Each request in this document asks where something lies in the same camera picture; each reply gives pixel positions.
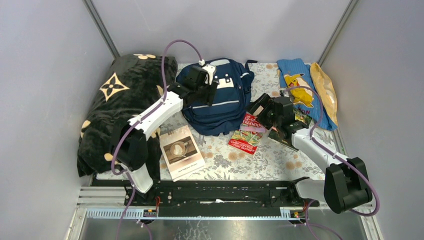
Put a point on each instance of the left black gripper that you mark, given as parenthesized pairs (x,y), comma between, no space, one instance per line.
(209,91)

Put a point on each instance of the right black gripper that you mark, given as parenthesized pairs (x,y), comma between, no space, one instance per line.
(266,102)

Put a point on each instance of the pink highlighter pen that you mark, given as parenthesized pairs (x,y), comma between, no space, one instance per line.
(255,129)

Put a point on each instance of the navy blue student backpack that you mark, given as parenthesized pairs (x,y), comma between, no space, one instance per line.
(233,94)

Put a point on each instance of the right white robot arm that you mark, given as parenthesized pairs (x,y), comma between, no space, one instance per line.
(345,185)

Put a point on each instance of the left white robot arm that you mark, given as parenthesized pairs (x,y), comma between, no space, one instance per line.
(130,137)

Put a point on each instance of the yellow plastic bag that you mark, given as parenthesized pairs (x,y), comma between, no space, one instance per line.
(324,86)

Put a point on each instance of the red Treehouse storybook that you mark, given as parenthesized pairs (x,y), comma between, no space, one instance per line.
(246,141)

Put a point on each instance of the dark green gold book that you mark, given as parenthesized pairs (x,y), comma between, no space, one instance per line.
(301,121)

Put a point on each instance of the floral white table mat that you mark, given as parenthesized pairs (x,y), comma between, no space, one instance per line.
(271,161)

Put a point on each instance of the blue Pikachu cloth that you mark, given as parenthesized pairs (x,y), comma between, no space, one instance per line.
(295,73)

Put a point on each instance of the black floral plush blanket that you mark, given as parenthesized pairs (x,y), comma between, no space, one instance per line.
(132,84)

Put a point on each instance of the white coffee cover book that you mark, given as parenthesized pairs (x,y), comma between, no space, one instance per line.
(181,153)

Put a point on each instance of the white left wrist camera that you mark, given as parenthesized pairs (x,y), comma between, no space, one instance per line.
(210,69)

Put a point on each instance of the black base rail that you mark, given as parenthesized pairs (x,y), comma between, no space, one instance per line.
(211,198)

